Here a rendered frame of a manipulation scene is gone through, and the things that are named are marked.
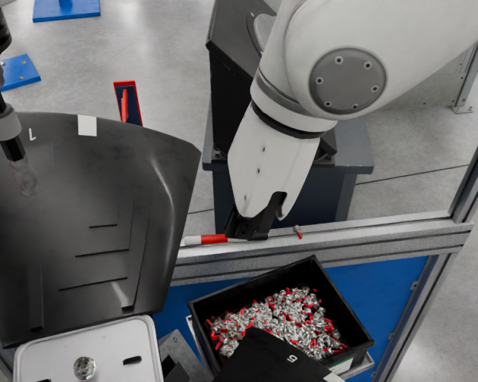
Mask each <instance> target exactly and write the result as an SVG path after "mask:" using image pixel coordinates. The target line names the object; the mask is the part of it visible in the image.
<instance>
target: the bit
mask: <svg viewBox="0 0 478 382"><path fill-rule="evenodd" d="M21 129H22V128H21V125H20V122H19V120H18V118H17V115H16V112H15V110H14V108H13V106H12V105H11V104H9V103H7V102H5V101H4V99H3V97H2V94H1V92H0V144H1V146H2V149H3V151H4V153H5V156H6V158H7V160H8V163H9V164H10V166H11V169H12V171H13V173H14V176H15V178H16V180H17V182H18V185H19V187H20V189H21V191H22V193H23V194H25V195H28V196H31V195H33V194H36V193H38V191H39V183H38V181H37V179H36V176H35V174H34V172H33V169H32V167H31V164H30V161H29V159H28V157H27V154H26V152H25V150H24V147H23V145H22V143H21V141H20V137H19V136H18V134H19V133H20V132H21Z"/></svg>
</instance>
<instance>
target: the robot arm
mask: <svg viewBox="0 0 478 382"><path fill-rule="evenodd" d="M253 26H254V31H255V34H256V38H257V40H258V43H259V45H260V47H261V49H262V50H263V55H262V57H261V60H260V63H259V66H258V68H257V71H256V74H255V77H254V78H253V82H252V85H251V87H250V94H251V96H252V99H251V102H250V104H249V106H248V108H247V110H246V112H245V114H244V117H243V119H242V121H241V124H240V126H239V127H238V130H237V132H236V135H235V137H234V140H233V142H232V144H231V148H230V149H229V152H228V168H229V173H230V177H231V185H232V189H233V193H234V202H235V203H236V204H232V205H231V208H230V210H229V213H228V216H227V218H226V219H225V222H224V225H223V228H224V231H225V238H230V239H239V240H250V239H251V238H252V236H253V234H254V232H255V231H256V232H257V233H269V231H270V228H271V226H272V222H273V219H274V217H275V215H276V217H277V219H279V220H280V221H281V220H282V219H284V218H285V217H286V216H287V214H288V212H289V211H290V210H291V208H292V206H293V204H294V203H295V201H296V199H297V197H298V195H299V193H300V190H301V188H302V186H303V183H304V181H305V179H306V177H307V175H308V172H309V170H310V167H311V164H312V163H313V159H314V157H315V154H316V150H317V148H318V145H319V141H320V137H321V136H323V135H324V134H325V133H326V132H327V130H330V129H332V128H333V127H334V126H335V125H336V124H337V122H338V121H345V120H349V119H352V118H356V117H360V116H363V115H365V114H368V113H370V112H372V111H375V110H376V109H378V108H381V107H382V106H384V105H386V104H388V103H389V102H391V101H393V100H395V99H396V98H398V97H400V96H402V95H403V94H405V93H406V92H407V91H409V90H411V89H413V88H414V87H415V86H417V85H418V84H420V83H421V82H423V81H424V80H425V79H427V78H428V77H430V76H431V75H433V74H434V73H435V72H436V71H438V70H440V69H441V68H442V67H444V66H445V65H447V64H448V63H449V62H451V61H453V60H454V59H455V58H456V57H457V56H459V55H460V54H462V53H463V52H465V51H466V50H468V49H469V47H471V46H472V45H473V44H475V43H476V42H477V41H478V0H282V2H281V5H280V8H279V10H278V13H277V16H274V17H272V16H270V15H267V14H260V15H258V16H257V17H256V19H255V20H254V23H253Z"/></svg>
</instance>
